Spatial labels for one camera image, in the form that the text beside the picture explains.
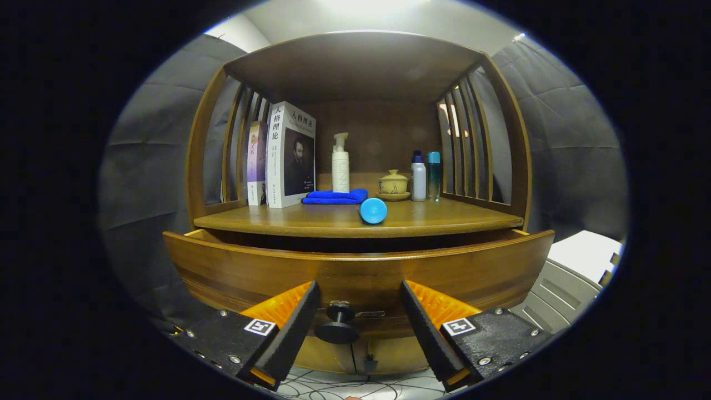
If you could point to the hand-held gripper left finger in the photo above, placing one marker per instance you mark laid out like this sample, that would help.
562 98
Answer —
291 333

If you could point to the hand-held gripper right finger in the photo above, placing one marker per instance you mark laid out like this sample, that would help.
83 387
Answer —
427 333

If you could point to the black drawer knob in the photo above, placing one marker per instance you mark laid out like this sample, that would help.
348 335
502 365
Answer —
337 332

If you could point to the wooden drawer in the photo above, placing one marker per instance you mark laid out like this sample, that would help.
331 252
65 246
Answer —
361 272

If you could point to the blue and white tube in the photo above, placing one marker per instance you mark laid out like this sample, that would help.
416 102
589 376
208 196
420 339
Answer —
373 211

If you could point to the wooden cabinet door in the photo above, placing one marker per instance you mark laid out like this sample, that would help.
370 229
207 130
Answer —
316 358
394 355

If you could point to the wooden countertop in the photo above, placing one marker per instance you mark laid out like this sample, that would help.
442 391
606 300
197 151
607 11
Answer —
444 216

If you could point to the wooden cabinet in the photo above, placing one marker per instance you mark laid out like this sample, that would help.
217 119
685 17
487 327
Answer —
355 61

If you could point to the yellow saucer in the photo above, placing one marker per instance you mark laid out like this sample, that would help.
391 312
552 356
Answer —
393 196

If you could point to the folded blue cloth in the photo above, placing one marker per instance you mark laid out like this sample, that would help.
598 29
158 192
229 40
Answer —
333 195

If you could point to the white bottle with blue cap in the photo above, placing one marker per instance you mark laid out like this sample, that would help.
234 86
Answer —
419 180

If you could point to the yellow lidded teacup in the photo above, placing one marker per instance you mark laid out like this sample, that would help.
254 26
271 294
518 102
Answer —
394 183

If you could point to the teal bottle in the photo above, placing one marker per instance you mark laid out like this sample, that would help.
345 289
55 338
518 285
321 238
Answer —
433 178

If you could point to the white pump bottle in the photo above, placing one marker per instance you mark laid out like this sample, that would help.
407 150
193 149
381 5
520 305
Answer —
340 172

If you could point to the thin purple book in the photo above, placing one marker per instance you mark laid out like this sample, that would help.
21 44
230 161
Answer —
256 161

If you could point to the white plastic box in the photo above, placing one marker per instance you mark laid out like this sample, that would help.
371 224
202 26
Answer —
583 250

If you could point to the large white book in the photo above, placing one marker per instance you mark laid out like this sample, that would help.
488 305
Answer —
291 155

